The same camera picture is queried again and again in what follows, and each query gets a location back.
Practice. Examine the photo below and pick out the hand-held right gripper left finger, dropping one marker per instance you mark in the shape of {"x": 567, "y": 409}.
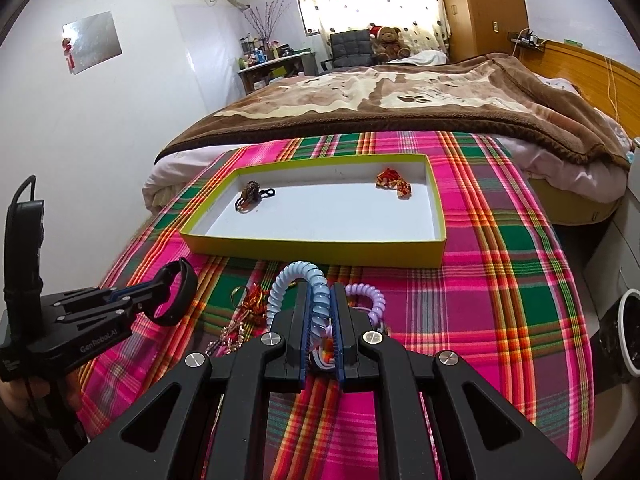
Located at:
{"x": 305, "y": 340}

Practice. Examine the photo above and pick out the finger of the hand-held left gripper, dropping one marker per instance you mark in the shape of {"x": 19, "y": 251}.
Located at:
{"x": 142, "y": 287}
{"x": 125, "y": 310}

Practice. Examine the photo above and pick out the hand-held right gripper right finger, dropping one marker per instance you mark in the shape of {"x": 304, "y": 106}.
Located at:
{"x": 336, "y": 340}

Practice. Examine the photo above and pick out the black wrist band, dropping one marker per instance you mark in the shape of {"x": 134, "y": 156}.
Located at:
{"x": 190, "y": 285}

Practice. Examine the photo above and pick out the rhinestone hair clip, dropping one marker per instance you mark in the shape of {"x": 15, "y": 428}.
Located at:
{"x": 232, "y": 337}

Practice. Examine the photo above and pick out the yellow-green shallow cardboard box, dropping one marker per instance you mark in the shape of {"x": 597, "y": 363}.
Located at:
{"x": 325, "y": 210}

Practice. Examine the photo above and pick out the person's left hand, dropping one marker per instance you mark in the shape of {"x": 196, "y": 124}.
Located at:
{"x": 70, "y": 390}

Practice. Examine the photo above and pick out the red orange scrunchie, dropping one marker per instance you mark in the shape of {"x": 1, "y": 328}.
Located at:
{"x": 395, "y": 182}

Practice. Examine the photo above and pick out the pink green plaid blanket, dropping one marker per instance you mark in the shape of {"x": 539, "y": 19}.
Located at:
{"x": 500, "y": 285}

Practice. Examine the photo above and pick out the brown plush blanket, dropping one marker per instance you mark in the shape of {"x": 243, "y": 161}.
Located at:
{"x": 400, "y": 95}

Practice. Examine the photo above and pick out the wooden desk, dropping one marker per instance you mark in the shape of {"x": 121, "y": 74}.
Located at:
{"x": 270, "y": 65}

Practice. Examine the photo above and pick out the cluster of desk bottles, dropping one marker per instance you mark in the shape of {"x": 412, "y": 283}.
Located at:
{"x": 260, "y": 52}

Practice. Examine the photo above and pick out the black bin with white rim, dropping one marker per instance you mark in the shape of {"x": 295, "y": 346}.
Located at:
{"x": 607, "y": 345}

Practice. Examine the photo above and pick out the black padded chair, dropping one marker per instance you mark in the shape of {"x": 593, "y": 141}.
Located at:
{"x": 350, "y": 47}

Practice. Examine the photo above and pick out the dried flower branches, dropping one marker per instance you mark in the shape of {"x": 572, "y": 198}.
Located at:
{"x": 267, "y": 20}

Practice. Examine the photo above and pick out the white pillow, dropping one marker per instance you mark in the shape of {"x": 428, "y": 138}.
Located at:
{"x": 425, "y": 56}

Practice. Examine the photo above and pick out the brown teddy bear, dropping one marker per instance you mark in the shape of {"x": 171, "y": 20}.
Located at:
{"x": 389, "y": 40}

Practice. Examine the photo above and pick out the small window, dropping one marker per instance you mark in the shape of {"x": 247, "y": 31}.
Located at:
{"x": 307, "y": 15}

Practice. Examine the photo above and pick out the power strip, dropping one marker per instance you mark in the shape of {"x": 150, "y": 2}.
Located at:
{"x": 525, "y": 40}

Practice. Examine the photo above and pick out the wooden wardrobe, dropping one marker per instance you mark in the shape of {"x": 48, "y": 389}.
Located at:
{"x": 480, "y": 10}

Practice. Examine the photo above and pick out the wooden headboard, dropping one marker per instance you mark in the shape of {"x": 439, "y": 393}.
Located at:
{"x": 575, "y": 65}

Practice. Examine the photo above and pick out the red hanging wall ornament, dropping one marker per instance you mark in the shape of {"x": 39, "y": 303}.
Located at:
{"x": 67, "y": 52}

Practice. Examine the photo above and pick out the silver wall sheet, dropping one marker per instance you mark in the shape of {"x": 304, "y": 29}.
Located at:
{"x": 92, "y": 42}

